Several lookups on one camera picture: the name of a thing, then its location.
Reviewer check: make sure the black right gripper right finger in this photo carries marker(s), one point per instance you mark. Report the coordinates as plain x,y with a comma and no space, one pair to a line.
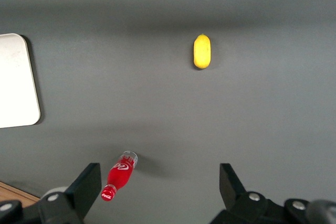
231,190

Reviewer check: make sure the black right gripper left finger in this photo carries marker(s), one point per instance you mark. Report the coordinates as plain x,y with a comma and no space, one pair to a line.
84,187

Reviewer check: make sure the white rectangular tray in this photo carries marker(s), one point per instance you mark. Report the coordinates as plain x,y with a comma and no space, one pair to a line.
15,82

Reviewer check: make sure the red cola bottle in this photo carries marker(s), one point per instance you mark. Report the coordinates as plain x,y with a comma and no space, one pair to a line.
120,174

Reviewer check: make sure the light brown wooden board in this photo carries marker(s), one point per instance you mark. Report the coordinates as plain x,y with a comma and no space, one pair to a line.
13,193

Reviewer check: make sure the yellow lemon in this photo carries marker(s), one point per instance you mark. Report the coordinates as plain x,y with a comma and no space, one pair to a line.
202,51

